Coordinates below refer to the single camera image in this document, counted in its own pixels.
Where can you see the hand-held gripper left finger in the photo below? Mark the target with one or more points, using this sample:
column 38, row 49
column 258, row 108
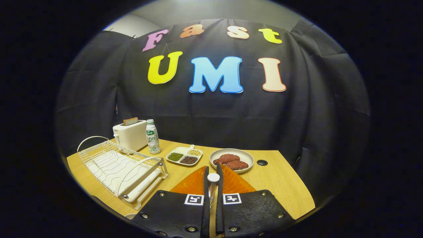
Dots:
column 172, row 215

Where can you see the red meat piece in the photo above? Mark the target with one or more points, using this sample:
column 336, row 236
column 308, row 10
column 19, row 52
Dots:
column 238, row 165
column 228, row 158

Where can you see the white divided tray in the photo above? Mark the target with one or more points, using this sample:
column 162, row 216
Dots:
column 185, row 151

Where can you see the brown bread slice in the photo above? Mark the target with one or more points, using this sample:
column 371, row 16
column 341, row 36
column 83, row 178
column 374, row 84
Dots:
column 130, row 121

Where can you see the pile of yellow soybeans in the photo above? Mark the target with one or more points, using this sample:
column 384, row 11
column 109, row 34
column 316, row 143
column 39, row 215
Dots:
column 194, row 152

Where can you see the pile of dark red beans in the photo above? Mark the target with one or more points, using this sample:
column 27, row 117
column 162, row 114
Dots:
column 189, row 160

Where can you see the pile of green beans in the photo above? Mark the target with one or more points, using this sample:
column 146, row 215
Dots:
column 175, row 156

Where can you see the black backdrop cloth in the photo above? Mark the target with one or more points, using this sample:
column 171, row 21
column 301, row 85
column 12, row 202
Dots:
column 297, row 125

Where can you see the white green drink bottle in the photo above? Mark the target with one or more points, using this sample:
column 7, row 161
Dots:
column 153, row 138

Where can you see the white toaster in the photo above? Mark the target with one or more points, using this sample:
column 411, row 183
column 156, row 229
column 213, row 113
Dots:
column 132, row 137

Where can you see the beige plate with meat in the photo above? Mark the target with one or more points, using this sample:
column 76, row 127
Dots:
column 246, row 157

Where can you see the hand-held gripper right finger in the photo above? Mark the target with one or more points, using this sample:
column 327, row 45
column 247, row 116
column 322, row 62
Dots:
column 254, row 211

